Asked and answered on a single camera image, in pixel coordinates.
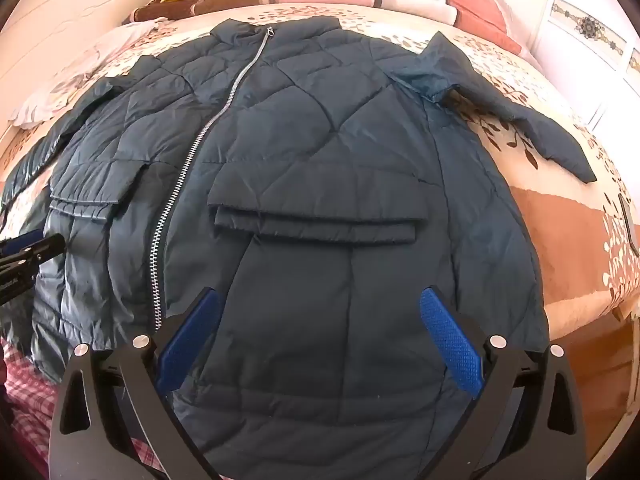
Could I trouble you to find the beige leaf-patterned blanket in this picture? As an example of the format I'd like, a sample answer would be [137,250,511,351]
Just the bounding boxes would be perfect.
[0,2,640,333]

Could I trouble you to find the salmon pink pillow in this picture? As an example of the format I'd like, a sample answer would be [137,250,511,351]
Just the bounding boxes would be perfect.
[434,0,543,63]

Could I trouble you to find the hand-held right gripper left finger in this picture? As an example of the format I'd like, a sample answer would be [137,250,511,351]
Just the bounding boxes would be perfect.
[47,285,223,480]

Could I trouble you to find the brown striped blanket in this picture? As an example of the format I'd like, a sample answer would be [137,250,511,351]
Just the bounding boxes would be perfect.
[122,0,282,26]

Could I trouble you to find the black smartphone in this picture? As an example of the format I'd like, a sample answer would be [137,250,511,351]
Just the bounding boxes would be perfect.
[619,194,640,255]

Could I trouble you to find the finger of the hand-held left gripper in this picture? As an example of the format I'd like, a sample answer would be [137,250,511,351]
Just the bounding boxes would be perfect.
[0,230,67,273]

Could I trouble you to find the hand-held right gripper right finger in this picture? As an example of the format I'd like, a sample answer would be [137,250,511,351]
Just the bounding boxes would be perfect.
[419,285,588,480]

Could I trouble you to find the white ornamented wardrobe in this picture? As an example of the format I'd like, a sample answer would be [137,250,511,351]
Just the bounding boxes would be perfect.
[525,0,640,133]

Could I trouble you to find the pink plaid pants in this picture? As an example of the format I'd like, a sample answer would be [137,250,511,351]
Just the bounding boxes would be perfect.
[0,335,157,480]

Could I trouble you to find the wooden bed frame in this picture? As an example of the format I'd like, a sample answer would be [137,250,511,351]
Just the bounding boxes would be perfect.
[542,305,640,478]

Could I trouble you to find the white padded headboard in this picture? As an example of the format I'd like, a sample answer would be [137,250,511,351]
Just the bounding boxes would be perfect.
[0,0,173,131]

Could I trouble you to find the dark teal quilted jacket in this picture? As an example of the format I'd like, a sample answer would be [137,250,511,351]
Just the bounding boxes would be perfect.
[0,15,598,480]

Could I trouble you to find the pale lilac floral cloth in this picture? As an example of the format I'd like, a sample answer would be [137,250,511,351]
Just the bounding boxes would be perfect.
[10,20,167,128]

